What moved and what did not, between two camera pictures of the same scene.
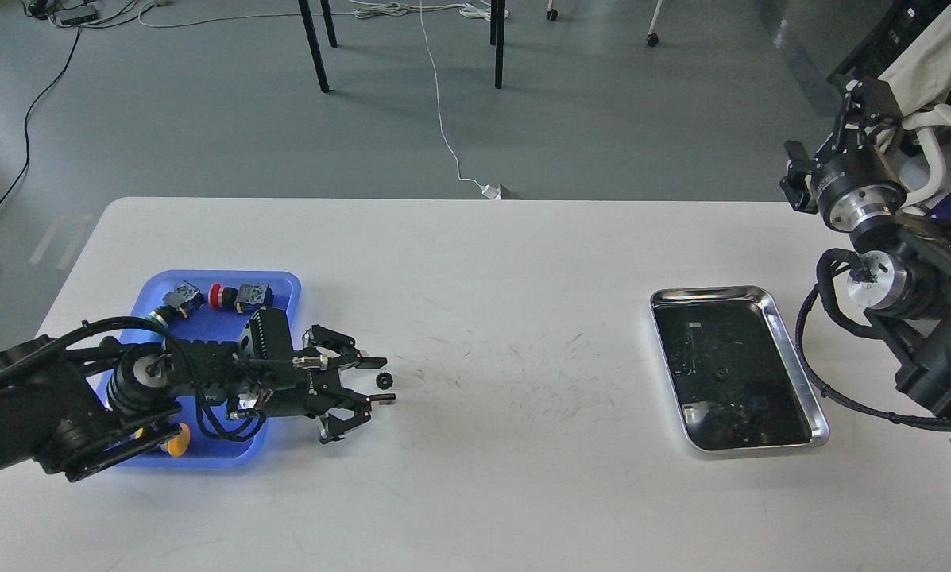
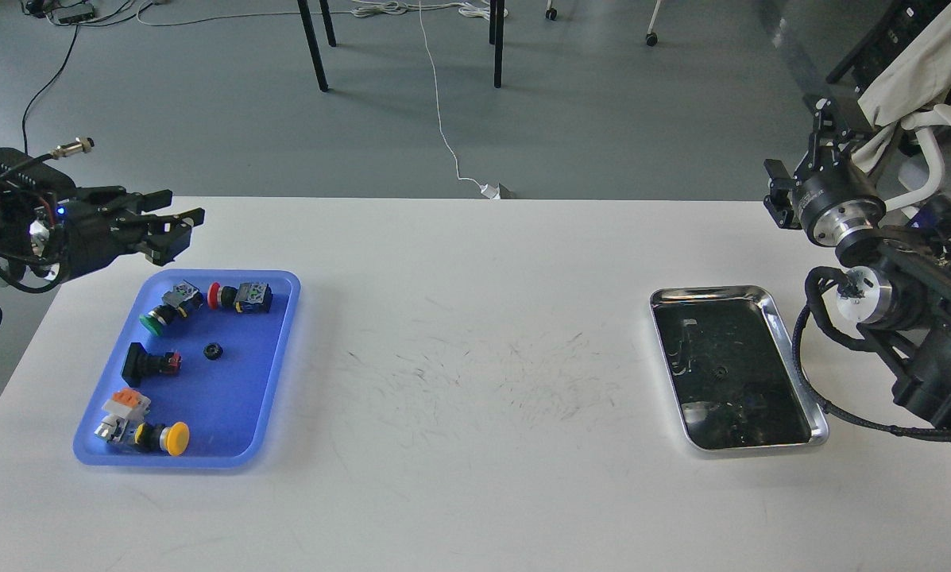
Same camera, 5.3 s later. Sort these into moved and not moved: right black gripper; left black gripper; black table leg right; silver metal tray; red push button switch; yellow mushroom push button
Moved: right black gripper; left black gripper
Not moved: black table leg right; yellow mushroom push button; red push button switch; silver metal tray
